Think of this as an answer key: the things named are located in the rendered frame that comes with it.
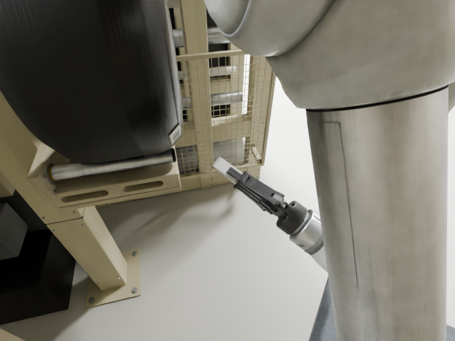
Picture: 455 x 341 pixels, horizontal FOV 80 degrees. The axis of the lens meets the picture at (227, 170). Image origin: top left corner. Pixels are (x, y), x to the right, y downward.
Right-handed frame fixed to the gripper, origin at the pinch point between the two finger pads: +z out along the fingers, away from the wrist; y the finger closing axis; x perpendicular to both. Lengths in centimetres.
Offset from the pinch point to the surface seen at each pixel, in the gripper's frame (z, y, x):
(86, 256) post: 31, 67, -48
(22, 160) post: 49, 19, -28
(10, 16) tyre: 37.2, -25.4, -8.0
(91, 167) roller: 31.8, 15.7, -18.0
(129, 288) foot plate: 10, 96, -55
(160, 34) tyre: 22.2, -20.9, 6.6
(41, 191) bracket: 37, 15, -30
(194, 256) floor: -8, 103, -23
